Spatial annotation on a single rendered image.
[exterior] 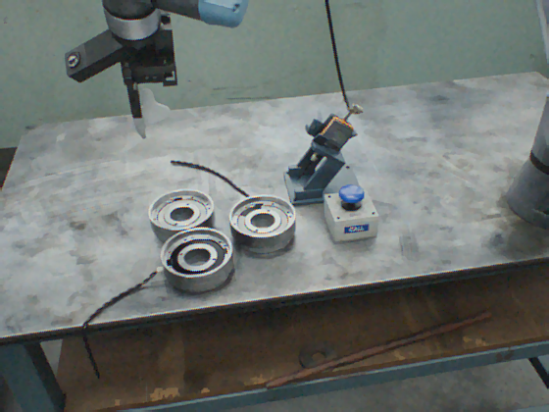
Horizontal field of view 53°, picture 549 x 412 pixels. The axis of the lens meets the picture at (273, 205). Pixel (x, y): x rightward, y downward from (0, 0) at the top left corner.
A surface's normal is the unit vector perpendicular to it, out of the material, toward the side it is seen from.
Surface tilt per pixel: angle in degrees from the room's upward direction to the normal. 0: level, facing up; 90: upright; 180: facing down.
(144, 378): 0
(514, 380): 0
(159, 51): 121
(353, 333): 0
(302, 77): 90
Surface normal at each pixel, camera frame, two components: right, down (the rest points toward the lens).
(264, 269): -0.04, -0.79
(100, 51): -0.42, -0.22
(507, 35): 0.17, 0.60
